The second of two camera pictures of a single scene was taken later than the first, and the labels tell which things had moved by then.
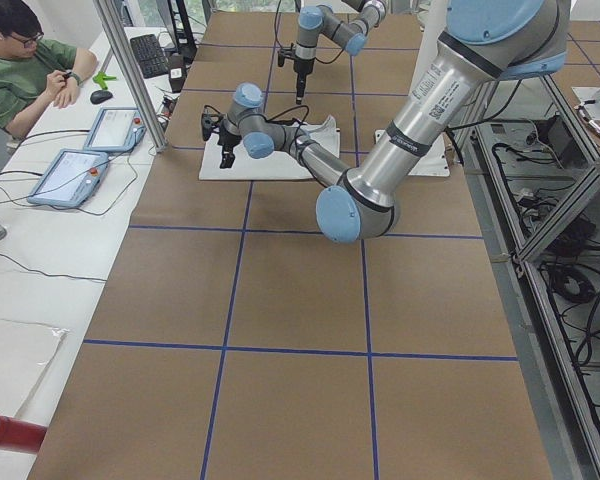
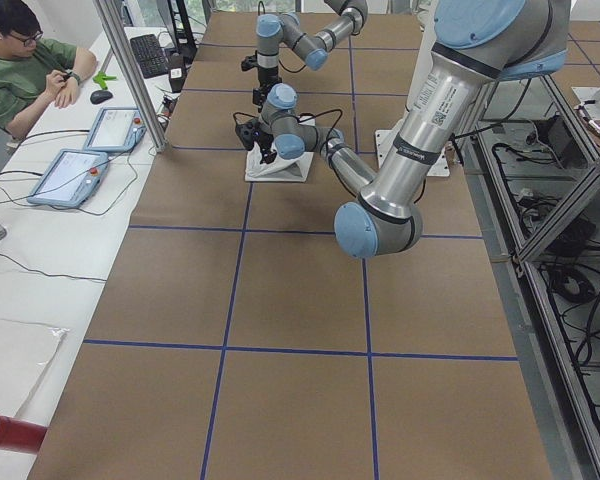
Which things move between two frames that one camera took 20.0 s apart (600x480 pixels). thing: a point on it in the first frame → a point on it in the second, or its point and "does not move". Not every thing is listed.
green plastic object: [102, 78] does not move
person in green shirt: [19, 69] does not move
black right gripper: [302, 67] → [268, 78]
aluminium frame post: [139, 89] does not move
